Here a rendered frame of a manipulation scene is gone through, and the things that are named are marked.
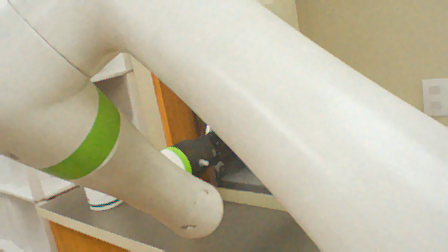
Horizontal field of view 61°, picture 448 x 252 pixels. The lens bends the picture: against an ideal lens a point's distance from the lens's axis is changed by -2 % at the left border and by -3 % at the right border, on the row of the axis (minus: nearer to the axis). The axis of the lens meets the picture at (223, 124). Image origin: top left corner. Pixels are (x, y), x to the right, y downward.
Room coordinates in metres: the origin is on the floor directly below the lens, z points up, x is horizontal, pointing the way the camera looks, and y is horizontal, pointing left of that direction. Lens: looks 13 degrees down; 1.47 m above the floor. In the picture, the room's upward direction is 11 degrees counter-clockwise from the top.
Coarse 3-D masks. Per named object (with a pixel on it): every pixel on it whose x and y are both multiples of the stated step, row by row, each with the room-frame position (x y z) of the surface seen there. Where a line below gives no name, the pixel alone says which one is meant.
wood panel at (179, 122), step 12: (156, 84) 1.17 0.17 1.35; (156, 96) 1.18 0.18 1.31; (168, 96) 1.18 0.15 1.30; (168, 108) 1.17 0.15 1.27; (180, 108) 1.20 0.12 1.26; (168, 120) 1.16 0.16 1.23; (180, 120) 1.20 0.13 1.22; (192, 120) 1.23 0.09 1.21; (168, 132) 1.16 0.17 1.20; (180, 132) 1.19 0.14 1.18; (192, 132) 1.23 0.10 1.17; (168, 144) 1.17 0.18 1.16; (204, 180) 1.23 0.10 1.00
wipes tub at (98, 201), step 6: (90, 192) 1.28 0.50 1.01; (96, 192) 1.27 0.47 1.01; (90, 198) 1.28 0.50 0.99; (96, 198) 1.27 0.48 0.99; (102, 198) 1.27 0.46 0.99; (108, 198) 1.27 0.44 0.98; (114, 198) 1.29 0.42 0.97; (90, 204) 1.29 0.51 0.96; (96, 204) 1.27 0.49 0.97; (102, 204) 1.27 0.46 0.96; (108, 204) 1.27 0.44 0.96; (114, 204) 1.28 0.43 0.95; (96, 210) 1.28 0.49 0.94; (102, 210) 1.27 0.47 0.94
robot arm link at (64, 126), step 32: (0, 0) 0.36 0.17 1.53; (0, 32) 0.34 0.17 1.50; (32, 32) 0.34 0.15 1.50; (0, 64) 0.33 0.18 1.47; (32, 64) 0.34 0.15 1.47; (64, 64) 0.36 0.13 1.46; (0, 96) 0.33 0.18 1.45; (32, 96) 0.35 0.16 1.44; (64, 96) 0.37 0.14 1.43; (96, 96) 0.43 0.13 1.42; (0, 128) 0.34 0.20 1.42; (32, 128) 0.35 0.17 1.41; (64, 128) 0.38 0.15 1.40; (96, 128) 0.41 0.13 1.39; (32, 160) 0.38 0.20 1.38; (64, 160) 0.39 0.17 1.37; (96, 160) 0.42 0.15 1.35
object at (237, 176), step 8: (240, 160) 1.09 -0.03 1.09; (232, 168) 1.12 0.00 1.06; (240, 168) 1.09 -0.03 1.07; (248, 168) 1.07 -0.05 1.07; (216, 176) 1.16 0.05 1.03; (224, 176) 1.14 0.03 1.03; (232, 176) 1.12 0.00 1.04; (240, 176) 1.10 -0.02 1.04; (248, 176) 1.08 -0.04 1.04; (256, 176) 1.06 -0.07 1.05; (224, 184) 1.15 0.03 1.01; (232, 184) 1.12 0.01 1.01; (240, 184) 1.10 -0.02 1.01; (248, 184) 1.08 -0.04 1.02; (256, 184) 1.06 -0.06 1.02; (248, 192) 1.08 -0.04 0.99; (256, 192) 1.06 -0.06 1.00; (264, 192) 1.04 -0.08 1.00
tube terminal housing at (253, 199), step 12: (264, 0) 1.00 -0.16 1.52; (276, 0) 0.99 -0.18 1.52; (288, 0) 1.04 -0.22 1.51; (276, 12) 0.99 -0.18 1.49; (288, 12) 1.03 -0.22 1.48; (228, 192) 1.15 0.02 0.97; (240, 192) 1.12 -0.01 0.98; (252, 204) 1.10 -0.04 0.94; (264, 204) 1.07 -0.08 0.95; (276, 204) 1.04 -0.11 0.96
